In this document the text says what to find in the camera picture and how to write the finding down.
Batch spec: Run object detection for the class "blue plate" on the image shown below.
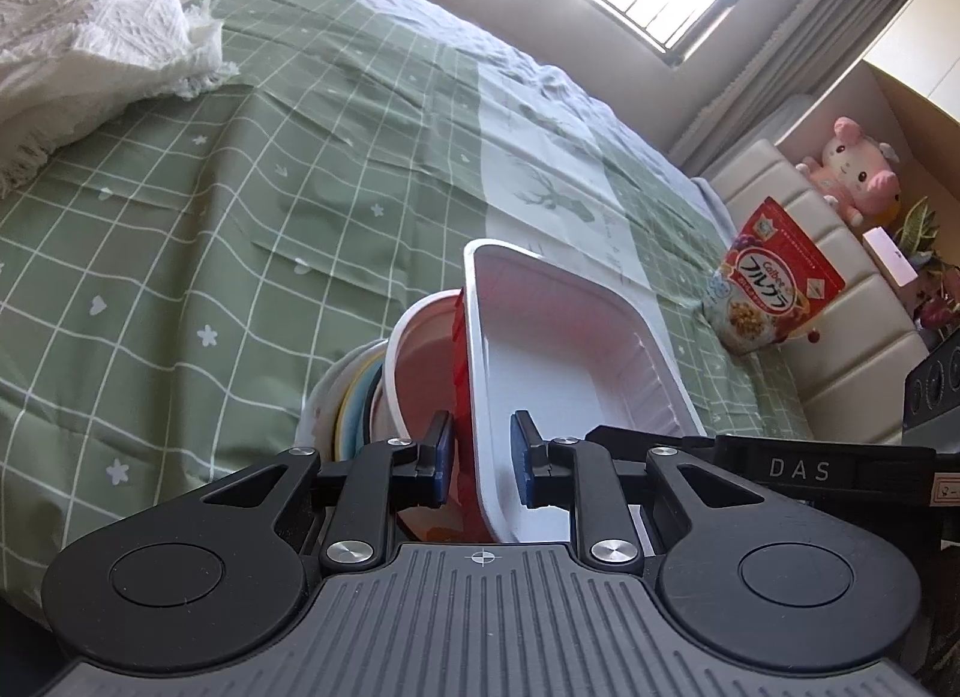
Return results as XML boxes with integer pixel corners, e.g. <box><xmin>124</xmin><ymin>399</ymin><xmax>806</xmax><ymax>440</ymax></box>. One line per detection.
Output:
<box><xmin>345</xmin><ymin>355</ymin><xmax>384</xmax><ymax>458</ymax></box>

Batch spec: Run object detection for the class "large white paper bowl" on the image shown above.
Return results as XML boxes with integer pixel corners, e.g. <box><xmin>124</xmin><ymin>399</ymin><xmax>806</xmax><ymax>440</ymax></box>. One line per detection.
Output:
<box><xmin>367</xmin><ymin>285</ymin><xmax>470</xmax><ymax>541</ymax></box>

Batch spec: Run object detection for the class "white red plastic tray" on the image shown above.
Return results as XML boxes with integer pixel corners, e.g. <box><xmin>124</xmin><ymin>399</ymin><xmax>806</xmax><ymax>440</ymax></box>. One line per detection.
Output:
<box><xmin>464</xmin><ymin>238</ymin><xmax>703</xmax><ymax>543</ymax></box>

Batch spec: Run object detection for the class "cream padded headboard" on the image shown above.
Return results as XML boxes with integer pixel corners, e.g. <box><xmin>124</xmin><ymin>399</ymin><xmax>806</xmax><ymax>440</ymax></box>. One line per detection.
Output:
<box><xmin>709</xmin><ymin>141</ymin><xmax>928</xmax><ymax>445</ymax></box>

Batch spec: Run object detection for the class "black appliance with dials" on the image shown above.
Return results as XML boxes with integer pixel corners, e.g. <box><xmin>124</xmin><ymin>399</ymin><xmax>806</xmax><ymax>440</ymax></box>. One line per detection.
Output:
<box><xmin>903</xmin><ymin>333</ymin><xmax>960</xmax><ymax>453</ymax></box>

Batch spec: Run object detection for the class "Calbee granola cereal bag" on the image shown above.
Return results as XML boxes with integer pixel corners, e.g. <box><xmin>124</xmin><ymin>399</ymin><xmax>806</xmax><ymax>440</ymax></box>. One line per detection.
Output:
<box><xmin>703</xmin><ymin>198</ymin><xmax>846</xmax><ymax>355</ymax></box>

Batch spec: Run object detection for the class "green white patterned tablecloth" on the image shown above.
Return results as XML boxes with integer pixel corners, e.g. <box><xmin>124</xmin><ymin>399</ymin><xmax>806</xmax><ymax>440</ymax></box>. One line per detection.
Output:
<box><xmin>2</xmin><ymin>0</ymin><xmax>811</xmax><ymax>616</ymax></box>

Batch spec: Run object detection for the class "white pink small box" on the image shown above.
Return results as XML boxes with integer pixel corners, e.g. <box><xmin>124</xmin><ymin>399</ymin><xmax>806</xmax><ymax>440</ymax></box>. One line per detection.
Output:
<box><xmin>862</xmin><ymin>227</ymin><xmax>918</xmax><ymax>289</ymax></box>

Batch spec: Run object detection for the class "pink pig plush toy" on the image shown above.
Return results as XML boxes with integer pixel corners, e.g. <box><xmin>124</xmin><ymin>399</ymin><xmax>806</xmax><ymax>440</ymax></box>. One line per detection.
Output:
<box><xmin>796</xmin><ymin>116</ymin><xmax>901</xmax><ymax>231</ymax></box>

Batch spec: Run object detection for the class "white lace cloth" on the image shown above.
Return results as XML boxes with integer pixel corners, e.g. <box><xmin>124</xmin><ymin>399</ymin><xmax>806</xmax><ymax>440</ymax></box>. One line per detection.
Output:
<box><xmin>2</xmin><ymin>0</ymin><xmax>236</xmax><ymax>195</ymax></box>

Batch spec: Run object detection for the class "grey window curtain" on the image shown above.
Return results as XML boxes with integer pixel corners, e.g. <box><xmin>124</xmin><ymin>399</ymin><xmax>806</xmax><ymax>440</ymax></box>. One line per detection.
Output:
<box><xmin>669</xmin><ymin>0</ymin><xmax>908</xmax><ymax>175</ymax></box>

